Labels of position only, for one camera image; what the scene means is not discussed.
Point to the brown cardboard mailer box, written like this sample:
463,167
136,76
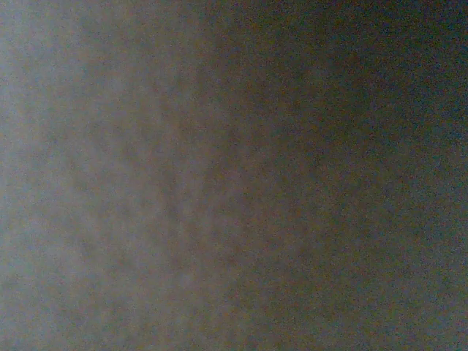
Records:
234,175

